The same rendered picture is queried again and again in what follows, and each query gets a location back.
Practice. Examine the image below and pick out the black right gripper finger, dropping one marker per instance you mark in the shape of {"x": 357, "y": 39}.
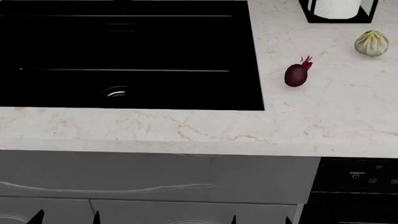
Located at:
{"x": 234, "y": 220}
{"x": 288, "y": 221}

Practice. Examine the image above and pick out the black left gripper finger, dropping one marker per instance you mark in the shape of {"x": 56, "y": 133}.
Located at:
{"x": 97, "y": 219}
{"x": 38, "y": 219}

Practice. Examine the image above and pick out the round sink drain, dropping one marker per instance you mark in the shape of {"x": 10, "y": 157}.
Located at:
{"x": 115, "y": 93}

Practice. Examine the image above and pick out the black rectangular sink basin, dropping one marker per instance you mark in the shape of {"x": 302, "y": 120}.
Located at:
{"x": 174, "y": 46}

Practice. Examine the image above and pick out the grey cabinet door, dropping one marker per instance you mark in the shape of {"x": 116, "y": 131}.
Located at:
{"x": 186, "y": 212}
{"x": 46, "y": 210}

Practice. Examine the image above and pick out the grey false drawer front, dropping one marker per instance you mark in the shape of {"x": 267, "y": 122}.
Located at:
{"x": 155, "y": 172}

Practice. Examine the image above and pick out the dark red beetroot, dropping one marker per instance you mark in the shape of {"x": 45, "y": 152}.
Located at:
{"x": 295, "y": 75}

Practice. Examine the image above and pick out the pale green dumpling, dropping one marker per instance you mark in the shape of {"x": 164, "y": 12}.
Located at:
{"x": 372, "y": 44}

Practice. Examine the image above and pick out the white paper towel roll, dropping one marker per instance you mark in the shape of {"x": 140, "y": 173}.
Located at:
{"x": 336, "y": 9}

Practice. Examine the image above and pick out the black frame towel holder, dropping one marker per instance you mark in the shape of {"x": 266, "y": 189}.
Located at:
{"x": 339, "y": 20}

